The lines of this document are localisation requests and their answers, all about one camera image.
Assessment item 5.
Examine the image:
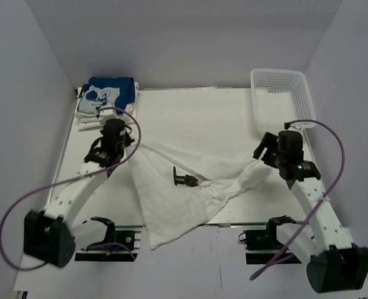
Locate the blue white t shirt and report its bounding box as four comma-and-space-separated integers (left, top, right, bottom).
77, 77, 137, 115

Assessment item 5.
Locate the white t shirt robot print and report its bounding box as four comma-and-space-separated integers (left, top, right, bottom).
128, 143, 272, 250

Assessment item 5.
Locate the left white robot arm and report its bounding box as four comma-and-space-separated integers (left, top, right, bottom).
23, 119, 133, 268

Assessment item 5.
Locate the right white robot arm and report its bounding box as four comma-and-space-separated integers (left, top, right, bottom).
253, 131, 368, 293

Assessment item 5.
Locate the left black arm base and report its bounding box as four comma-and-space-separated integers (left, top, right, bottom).
72, 217, 142, 262

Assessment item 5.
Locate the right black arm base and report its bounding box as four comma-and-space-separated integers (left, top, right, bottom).
238, 216, 300, 265

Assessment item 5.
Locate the folded white t shirt stack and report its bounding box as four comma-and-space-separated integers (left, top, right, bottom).
75, 82, 138, 131

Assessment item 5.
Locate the white plastic basket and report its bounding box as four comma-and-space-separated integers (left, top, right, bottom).
250, 69, 316, 133

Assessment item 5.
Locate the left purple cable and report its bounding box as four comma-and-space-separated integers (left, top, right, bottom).
0, 106, 143, 271

